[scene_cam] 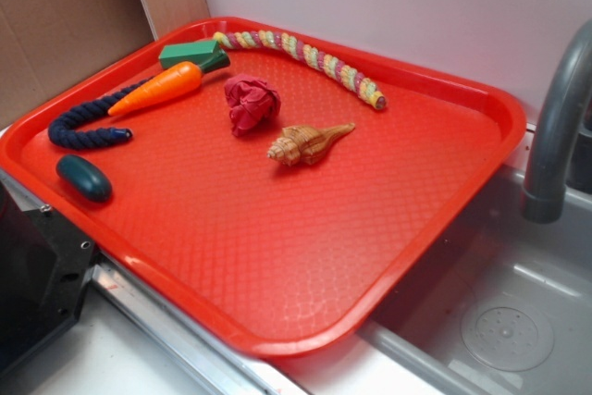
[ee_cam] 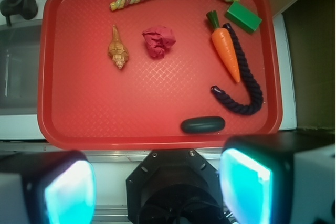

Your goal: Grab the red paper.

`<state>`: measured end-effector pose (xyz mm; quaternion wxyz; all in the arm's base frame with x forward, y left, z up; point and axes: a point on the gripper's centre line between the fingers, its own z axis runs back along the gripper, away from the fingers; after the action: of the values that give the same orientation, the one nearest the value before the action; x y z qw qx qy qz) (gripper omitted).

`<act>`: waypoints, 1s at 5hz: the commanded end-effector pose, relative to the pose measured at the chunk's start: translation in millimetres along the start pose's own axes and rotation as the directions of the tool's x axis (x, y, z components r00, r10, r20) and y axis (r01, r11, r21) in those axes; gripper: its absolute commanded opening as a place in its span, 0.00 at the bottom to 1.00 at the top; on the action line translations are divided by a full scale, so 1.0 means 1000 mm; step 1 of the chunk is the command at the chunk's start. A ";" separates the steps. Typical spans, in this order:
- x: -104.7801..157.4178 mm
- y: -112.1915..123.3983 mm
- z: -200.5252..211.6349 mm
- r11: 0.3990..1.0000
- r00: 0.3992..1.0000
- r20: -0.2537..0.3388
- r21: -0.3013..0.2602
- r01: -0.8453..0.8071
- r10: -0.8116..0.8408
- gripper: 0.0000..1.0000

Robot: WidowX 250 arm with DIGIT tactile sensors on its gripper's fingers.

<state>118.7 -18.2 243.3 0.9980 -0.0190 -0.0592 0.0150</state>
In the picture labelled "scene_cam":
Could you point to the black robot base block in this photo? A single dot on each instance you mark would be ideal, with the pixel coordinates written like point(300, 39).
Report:
point(46, 264)

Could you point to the red plastic tray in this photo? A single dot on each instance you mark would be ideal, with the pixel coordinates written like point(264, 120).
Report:
point(276, 260)

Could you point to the brown spiral seashell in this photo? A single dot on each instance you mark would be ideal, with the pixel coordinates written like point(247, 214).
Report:
point(304, 144)

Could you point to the crumpled red paper ball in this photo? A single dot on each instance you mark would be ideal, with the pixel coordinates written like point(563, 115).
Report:
point(250, 100)

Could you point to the orange toy carrot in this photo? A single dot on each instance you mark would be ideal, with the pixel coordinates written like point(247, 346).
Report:
point(182, 78)

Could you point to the green wooden block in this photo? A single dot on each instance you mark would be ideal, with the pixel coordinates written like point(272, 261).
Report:
point(195, 52)

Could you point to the dark green oval pebble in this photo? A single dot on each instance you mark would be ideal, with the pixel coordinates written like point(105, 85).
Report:
point(85, 178)

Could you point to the grey plastic sink basin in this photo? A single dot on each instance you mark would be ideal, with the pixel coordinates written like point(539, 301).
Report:
point(497, 305)

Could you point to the grey toy faucet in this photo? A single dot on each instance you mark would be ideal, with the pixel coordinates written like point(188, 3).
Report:
point(560, 155)

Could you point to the brown cardboard panel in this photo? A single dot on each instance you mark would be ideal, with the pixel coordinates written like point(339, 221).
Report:
point(48, 46)

